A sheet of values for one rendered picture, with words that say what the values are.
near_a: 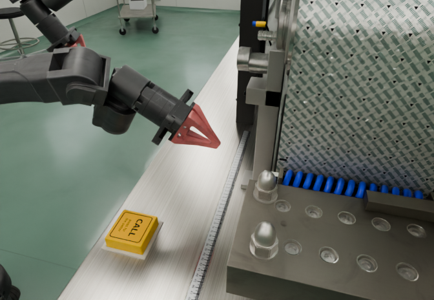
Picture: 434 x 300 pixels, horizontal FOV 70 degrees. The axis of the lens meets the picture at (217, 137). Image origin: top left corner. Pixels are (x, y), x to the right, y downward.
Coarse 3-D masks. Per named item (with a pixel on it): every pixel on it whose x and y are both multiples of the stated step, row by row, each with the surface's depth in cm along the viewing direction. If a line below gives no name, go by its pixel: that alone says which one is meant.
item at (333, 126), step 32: (288, 96) 45; (320, 96) 44; (352, 96) 42; (384, 96) 41; (416, 96) 40; (288, 128) 48; (320, 128) 46; (352, 128) 45; (384, 128) 44; (416, 128) 42; (288, 160) 51; (320, 160) 49; (352, 160) 48; (384, 160) 46; (416, 160) 45
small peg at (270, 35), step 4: (260, 32) 45; (264, 32) 45; (268, 32) 45; (272, 32) 45; (276, 32) 45; (260, 36) 45; (264, 36) 45; (268, 36) 45; (272, 36) 45; (264, 40) 46; (268, 40) 46; (272, 40) 45
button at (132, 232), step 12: (120, 216) 57; (132, 216) 57; (144, 216) 57; (120, 228) 55; (132, 228) 55; (144, 228) 55; (108, 240) 53; (120, 240) 53; (132, 240) 53; (144, 240) 53; (132, 252) 54
